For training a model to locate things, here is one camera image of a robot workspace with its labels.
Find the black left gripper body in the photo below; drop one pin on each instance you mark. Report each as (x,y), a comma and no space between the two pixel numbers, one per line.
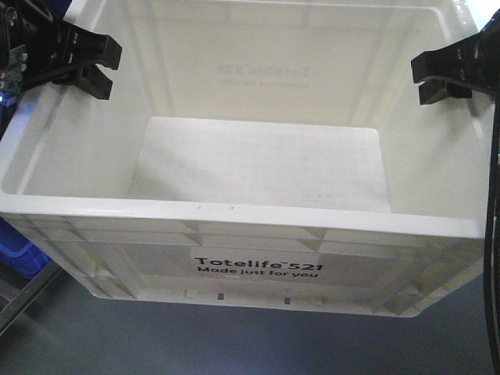
(35,46)

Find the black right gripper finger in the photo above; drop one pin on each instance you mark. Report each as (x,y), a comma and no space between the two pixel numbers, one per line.
(458,63)
(433,91)

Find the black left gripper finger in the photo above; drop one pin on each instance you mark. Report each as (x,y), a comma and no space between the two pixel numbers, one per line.
(89,79)
(78,47)

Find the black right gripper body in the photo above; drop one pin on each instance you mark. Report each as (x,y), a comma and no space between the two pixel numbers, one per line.
(484,70)

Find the white plastic tote box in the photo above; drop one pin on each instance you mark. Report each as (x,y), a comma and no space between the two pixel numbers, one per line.
(268,154)

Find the blue plastic bin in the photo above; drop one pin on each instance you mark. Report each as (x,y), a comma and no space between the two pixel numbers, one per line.
(19,253)

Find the grey metal shelf frame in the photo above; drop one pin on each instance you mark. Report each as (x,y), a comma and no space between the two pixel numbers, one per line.
(27,295)

